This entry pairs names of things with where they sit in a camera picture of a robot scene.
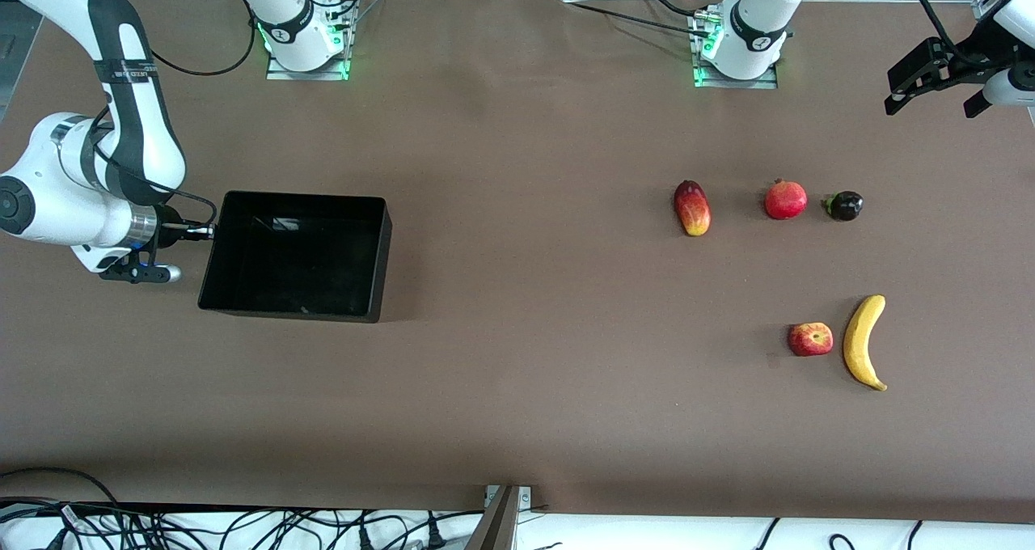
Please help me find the black plastic box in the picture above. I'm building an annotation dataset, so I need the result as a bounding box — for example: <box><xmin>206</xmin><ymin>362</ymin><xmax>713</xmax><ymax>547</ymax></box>
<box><xmin>198</xmin><ymin>191</ymin><xmax>394</xmax><ymax>324</ymax></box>

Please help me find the yellow banana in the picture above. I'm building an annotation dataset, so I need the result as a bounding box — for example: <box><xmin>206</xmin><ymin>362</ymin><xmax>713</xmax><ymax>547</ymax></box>
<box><xmin>843</xmin><ymin>294</ymin><xmax>889</xmax><ymax>392</ymax></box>

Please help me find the red yellow mango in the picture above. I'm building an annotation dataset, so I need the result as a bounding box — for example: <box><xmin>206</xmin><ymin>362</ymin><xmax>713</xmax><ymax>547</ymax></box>
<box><xmin>674</xmin><ymin>180</ymin><xmax>712</xmax><ymax>237</ymax></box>

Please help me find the dark purple eggplant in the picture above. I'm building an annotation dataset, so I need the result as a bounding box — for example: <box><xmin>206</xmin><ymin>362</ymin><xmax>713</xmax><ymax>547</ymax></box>
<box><xmin>822</xmin><ymin>191</ymin><xmax>864</xmax><ymax>222</ymax></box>

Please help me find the red pomegranate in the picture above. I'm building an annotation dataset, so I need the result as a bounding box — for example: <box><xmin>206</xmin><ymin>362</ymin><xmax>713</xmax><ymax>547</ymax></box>
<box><xmin>764</xmin><ymin>179</ymin><xmax>809</xmax><ymax>221</ymax></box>

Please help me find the red apple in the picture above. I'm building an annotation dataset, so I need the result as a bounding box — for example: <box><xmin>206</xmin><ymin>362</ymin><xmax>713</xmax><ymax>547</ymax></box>
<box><xmin>788</xmin><ymin>322</ymin><xmax>834</xmax><ymax>358</ymax></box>

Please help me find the paper table cover sheet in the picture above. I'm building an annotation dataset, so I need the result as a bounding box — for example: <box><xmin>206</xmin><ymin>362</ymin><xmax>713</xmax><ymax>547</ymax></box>
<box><xmin>0</xmin><ymin>0</ymin><xmax>1035</xmax><ymax>527</ymax></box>

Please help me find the grey aluminium profile beam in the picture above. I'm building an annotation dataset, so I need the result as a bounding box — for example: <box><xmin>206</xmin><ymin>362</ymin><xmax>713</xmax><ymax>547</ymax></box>
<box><xmin>465</xmin><ymin>485</ymin><xmax>522</xmax><ymax>550</ymax></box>

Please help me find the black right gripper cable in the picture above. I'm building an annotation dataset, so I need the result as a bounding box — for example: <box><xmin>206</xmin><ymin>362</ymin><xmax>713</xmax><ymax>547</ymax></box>
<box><xmin>91</xmin><ymin>105</ymin><xmax>219</xmax><ymax>229</ymax></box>

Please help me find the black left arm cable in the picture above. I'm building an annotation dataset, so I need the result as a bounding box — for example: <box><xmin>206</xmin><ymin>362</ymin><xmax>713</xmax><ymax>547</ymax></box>
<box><xmin>902</xmin><ymin>0</ymin><xmax>983</xmax><ymax>53</ymax></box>

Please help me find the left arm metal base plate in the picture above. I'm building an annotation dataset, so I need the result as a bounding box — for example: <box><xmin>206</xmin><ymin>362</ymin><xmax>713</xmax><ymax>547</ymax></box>
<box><xmin>691</xmin><ymin>12</ymin><xmax>779</xmax><ymax>90</ymax></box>

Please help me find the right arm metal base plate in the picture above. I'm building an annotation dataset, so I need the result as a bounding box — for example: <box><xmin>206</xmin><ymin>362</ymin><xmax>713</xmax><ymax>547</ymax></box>
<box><xmin>265</xmin><ymin>4</ymin><xmax>352</xmax><ymax>82</ymax></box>

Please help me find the short black base cable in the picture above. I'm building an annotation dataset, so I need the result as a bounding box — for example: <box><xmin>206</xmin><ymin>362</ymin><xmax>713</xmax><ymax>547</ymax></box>
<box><xmin>643</xmin><ymin>0</ymin><xmax>720</xmax><ymax>20</ymax></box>

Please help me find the black arched cable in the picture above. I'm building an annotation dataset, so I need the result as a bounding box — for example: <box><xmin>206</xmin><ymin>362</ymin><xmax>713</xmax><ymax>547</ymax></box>
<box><xmin>0</xmin><ymin>467</ymin><xmax>120</xmax><ymax>506</ymax></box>

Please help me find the long black base cable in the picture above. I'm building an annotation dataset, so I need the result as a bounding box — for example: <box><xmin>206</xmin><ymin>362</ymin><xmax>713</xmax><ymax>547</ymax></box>
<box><xmin>562</xmin><ymin>0</ymin><xmax>712</xmax><ymax>38</ymax></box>

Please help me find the black cable with white tag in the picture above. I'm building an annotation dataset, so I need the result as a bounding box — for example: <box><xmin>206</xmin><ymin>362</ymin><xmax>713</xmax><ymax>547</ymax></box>
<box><xmin>44</xmin><ymin>503</ymin><xmax>122</xmax><ymax>550</ymax></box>

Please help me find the silver metal bracket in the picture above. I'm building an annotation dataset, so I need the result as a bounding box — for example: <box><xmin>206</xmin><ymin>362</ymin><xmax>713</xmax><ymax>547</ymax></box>
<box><xmin>484</xmin><ymin>485</ymin><xmax>533</xmax><ymax>509</ymax></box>

